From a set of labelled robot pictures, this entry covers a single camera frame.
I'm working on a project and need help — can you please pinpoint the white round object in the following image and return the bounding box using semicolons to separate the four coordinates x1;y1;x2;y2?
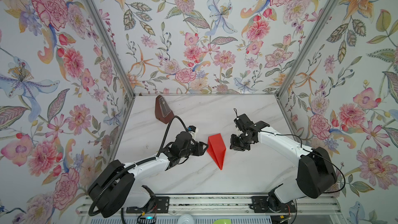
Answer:
177;214;195;224

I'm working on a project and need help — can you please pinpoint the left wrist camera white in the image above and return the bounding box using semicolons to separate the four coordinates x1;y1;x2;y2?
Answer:
187;125;198;140

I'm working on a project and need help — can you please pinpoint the aluminium front rail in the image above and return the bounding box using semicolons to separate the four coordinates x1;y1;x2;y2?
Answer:
76;193;343;217

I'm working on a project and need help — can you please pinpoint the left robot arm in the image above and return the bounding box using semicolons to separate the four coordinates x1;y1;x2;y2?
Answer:
88;131;208;218

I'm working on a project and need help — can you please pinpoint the brown wooden metronome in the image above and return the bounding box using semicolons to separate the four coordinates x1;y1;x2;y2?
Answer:
155;95;174;124

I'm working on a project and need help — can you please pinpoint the green object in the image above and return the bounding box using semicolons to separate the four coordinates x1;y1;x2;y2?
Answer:
212;219;232;224

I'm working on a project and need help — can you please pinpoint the black corrugated cable left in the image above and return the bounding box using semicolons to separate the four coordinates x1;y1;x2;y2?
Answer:
87;115;189;224

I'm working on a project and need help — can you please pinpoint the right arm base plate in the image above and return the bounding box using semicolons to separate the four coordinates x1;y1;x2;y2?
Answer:
249;196;297;214

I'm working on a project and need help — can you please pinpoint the red square paper sheet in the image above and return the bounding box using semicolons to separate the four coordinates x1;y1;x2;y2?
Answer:
207;133;227;170

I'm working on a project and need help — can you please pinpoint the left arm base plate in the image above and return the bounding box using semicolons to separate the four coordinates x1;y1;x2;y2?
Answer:
125;197;170;214

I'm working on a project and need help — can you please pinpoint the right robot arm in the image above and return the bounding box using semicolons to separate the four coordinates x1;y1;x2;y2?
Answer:
230;114;337;204

